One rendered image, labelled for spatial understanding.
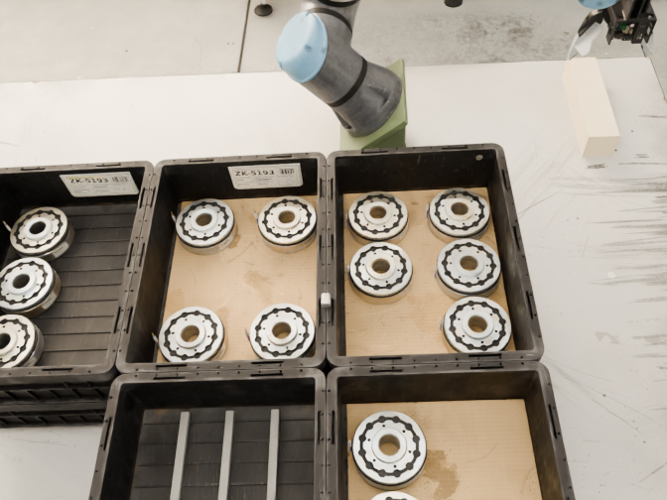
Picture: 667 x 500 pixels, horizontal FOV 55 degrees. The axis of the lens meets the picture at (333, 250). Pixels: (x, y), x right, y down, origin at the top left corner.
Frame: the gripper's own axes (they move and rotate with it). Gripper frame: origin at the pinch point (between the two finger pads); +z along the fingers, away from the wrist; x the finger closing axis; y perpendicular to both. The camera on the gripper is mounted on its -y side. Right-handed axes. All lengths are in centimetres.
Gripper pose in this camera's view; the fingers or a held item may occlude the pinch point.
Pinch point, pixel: (605, 56)
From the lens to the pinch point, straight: 145.6
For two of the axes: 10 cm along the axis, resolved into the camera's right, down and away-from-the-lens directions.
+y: -0.2, 8.3, -5.6
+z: 0.7, 5.6, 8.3
